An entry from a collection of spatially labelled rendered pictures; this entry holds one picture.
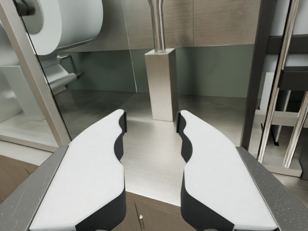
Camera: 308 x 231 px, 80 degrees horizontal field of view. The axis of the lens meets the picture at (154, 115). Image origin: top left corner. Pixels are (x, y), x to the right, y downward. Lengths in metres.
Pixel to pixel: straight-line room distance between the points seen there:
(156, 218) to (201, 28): 0.74
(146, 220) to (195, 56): 0.70
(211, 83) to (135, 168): 0.57
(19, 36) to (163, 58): 0.41
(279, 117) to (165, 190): 0.32
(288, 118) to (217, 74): 0.49
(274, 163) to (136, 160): 0.38
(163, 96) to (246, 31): 0.42
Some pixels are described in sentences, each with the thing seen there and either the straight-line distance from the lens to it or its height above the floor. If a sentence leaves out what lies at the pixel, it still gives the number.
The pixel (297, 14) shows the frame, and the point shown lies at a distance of 0.46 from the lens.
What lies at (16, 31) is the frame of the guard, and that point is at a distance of 0.60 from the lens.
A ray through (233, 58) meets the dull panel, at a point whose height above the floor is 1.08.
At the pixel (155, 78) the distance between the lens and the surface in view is 0.70.
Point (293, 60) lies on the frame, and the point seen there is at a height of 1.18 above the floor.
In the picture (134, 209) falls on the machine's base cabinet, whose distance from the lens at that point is 0.64.
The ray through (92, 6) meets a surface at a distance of 0.83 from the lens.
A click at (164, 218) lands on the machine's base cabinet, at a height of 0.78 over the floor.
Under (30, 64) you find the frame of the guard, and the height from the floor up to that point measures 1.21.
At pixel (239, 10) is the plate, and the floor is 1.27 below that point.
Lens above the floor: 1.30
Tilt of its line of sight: 29 degrees down
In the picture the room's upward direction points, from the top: 7 degrees counter-clockwise
